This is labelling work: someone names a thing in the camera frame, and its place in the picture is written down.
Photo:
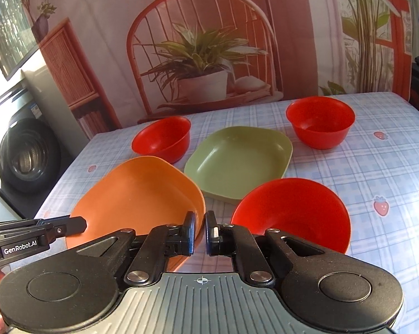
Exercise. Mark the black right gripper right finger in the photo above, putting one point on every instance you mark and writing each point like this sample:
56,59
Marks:
237,243

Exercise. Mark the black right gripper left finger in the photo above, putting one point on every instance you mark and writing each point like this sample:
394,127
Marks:
153,253

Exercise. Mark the red bowl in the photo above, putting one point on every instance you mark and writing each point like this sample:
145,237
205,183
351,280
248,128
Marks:
320,122
300,207
168,138

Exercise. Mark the orange square plate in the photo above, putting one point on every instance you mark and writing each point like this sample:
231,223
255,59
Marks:
139,194

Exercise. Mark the green square plate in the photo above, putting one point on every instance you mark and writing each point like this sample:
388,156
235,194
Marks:
233,161

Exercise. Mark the washing machine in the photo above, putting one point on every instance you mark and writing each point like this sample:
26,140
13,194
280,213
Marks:
32,158

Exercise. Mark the blue plaid bed sheet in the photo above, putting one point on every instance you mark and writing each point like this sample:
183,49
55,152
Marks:
375,172

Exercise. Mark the printed room scene backdrop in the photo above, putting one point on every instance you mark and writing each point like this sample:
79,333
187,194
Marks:
118,63

